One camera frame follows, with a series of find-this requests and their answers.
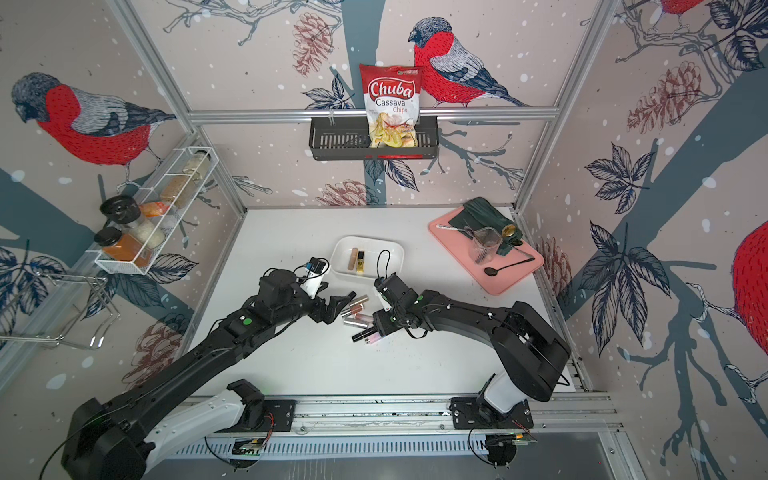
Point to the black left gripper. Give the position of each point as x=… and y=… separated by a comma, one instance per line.
x=332, y=312

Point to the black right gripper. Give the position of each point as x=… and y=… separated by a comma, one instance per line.
x=380, y=324

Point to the black gold-band lipstick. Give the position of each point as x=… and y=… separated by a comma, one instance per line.
x=364, y=335

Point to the pink blue lipstick tube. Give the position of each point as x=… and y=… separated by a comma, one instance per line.
x=374, y=338

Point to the beige lipstick tube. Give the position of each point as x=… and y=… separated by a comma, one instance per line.
x=353, y=259

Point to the white plastic storage box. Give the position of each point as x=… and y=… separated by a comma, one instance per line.
x=382, y=257

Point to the gold black lipstick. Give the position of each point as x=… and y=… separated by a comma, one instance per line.
x=360, y=263

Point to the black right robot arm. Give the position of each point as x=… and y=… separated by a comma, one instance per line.
x=533, y=354

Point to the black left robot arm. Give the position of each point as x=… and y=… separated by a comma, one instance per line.
x=133, y=432

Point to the silver lipstick tube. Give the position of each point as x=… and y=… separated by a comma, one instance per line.
x=357, y=323

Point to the tan cap lip gloss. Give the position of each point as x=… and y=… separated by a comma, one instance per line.
x=359, y=301

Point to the black spoon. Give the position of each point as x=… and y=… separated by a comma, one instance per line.
x=493, y=271

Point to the clear plastic cup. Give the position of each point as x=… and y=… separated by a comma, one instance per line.
x=484, y=245

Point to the dark green folded cloth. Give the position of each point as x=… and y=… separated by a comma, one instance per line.
x=478, y=213

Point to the pink rectangular tray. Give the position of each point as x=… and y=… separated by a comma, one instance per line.
x=458, y=243

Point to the gold spoon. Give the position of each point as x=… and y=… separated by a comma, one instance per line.
x=511, y=235

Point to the red cassava chips bag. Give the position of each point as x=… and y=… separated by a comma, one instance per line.
x=392, y=103

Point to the orange spice jar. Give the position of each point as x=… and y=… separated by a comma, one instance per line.
x=121, y=246

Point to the black lid spice jar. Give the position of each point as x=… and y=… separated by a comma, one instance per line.
x=125, y=211

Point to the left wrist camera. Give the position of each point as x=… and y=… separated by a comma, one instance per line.
x=311, y=280

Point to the white handle utensil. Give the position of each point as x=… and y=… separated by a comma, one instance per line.
x=466, y=230

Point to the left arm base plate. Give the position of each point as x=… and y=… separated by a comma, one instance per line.
x=270, y=415

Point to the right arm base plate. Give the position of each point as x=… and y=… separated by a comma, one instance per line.
x=472, y=412

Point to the white wire spice rack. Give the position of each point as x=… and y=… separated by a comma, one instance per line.
x=166, y=201

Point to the metal wire hook rack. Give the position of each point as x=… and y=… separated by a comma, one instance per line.
x=52, y=310

